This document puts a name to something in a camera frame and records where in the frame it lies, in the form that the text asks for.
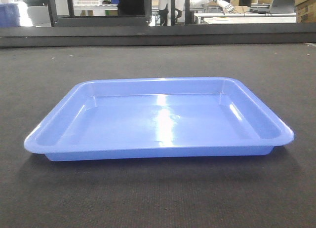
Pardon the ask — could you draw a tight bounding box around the cardboard box right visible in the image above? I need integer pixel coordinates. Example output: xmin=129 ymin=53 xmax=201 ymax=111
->
xmin=295 ymin=0 xmax=316 ymax=23

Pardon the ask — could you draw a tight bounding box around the black metal cart frame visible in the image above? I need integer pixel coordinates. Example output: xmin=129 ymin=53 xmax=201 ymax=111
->
xmin=47 ymin=0 xmax=152 ymax=27

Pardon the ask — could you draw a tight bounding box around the black table edge rail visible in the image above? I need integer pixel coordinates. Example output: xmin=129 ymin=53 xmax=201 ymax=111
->
xmin=0 ymin=23 xmax=316 ymax=48

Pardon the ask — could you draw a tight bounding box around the blue crate far left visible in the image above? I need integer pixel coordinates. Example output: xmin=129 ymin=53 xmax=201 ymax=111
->
xmin=0 ymin=3 xmax=20 ymax=28

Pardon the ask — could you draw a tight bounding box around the person in white coat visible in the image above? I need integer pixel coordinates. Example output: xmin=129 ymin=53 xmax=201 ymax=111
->
xmin=158 ymin=0 xmax=185 ymax=26

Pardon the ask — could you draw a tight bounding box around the white background table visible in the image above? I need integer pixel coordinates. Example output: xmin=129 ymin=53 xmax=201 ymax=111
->
xmin=194 ymin=12 xmax=296 ymax=25

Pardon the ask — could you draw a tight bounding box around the white humanoid robot arm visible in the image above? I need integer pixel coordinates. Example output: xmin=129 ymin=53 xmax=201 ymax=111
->
xmin=190 ymin=0 xmax=236 ymax=13

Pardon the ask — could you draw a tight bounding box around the blue plastic tray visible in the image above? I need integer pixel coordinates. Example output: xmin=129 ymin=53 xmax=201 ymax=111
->
xmin=24 ymin=77 xmax=294 ymax=161

